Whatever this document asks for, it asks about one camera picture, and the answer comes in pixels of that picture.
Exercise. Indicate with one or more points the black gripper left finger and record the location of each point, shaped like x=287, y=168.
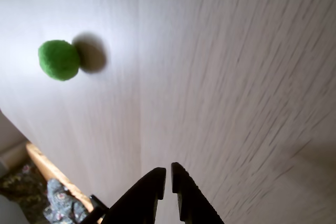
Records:
x=141, y=200

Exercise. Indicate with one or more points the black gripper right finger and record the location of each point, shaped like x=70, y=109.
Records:
x=191, y=203

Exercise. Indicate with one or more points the green pompom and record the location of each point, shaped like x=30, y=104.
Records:
x=59, y=61

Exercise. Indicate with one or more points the black table clamp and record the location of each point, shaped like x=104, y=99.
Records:
x=97, y=208

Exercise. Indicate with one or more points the grey floral fabric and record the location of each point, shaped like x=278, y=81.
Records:
x=63, y=205

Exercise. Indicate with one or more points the dark floral rug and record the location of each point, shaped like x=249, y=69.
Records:
x=21, y=182

